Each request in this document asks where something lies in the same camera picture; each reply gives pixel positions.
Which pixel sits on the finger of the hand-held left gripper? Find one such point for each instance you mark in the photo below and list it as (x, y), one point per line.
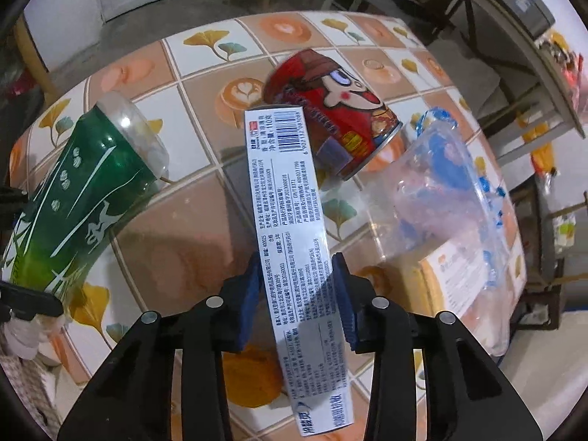
(27, 301)
(11, 206)

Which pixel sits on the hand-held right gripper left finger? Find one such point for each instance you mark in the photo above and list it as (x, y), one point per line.
(250, 303)

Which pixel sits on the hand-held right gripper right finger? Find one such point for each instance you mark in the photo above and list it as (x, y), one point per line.
(344, 303)

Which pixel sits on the green printed plastic cup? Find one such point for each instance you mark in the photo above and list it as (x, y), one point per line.
(82, 183)

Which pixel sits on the white toothpaste box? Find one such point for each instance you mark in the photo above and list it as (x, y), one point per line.
(294, 220)

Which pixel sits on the yellow cardboard box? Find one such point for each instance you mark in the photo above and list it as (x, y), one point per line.
(459, 280)

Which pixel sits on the clear blue-print plastic bag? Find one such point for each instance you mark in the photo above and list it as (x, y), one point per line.
(436, 183)

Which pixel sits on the red cartoon can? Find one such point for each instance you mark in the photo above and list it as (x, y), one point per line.
(330, 96)

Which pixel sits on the table with patterned tablecloth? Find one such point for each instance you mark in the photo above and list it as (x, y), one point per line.
(183, 229)

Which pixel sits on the white and green carton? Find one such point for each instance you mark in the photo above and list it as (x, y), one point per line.
(564, 234)

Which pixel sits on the yellow plastic bag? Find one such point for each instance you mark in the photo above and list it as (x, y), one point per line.
(544, 161)

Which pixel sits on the long grey side table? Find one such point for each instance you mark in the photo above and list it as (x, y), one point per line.
(505, 32)

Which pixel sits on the pink plastic bags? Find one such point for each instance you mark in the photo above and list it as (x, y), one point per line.
(579, 82)

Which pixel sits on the grey rice cooker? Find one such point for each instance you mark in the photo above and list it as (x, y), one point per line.
(519, 0)

